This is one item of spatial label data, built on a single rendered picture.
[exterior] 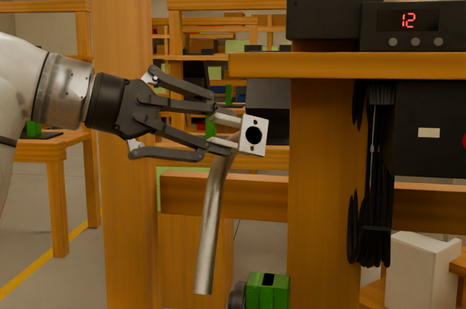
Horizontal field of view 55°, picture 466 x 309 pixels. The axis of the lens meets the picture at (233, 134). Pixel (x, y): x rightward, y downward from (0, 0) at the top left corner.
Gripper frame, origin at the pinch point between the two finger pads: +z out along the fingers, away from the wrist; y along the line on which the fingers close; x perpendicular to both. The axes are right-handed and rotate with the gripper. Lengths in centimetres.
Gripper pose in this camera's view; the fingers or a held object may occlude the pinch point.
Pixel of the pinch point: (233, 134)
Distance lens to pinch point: 63.9
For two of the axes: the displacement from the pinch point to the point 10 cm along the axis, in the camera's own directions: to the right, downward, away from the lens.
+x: -3.7, 1.9, 9.1
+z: 9.2, 2.3, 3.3
